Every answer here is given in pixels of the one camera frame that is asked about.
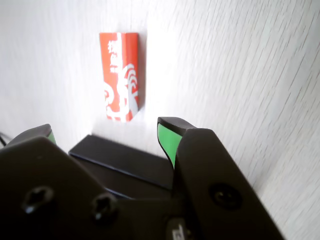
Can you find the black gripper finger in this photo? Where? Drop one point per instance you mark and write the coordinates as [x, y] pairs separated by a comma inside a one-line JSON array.
[[37, 175], [212, 175]]

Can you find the black open box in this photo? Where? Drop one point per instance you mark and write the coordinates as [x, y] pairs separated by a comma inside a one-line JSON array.
[[120, 155]]

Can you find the red and white carton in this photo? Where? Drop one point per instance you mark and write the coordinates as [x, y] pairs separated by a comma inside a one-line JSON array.
[[120, 75]]

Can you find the black cardboard box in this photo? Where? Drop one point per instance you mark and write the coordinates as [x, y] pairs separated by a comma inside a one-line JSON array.
[[140, 187]]

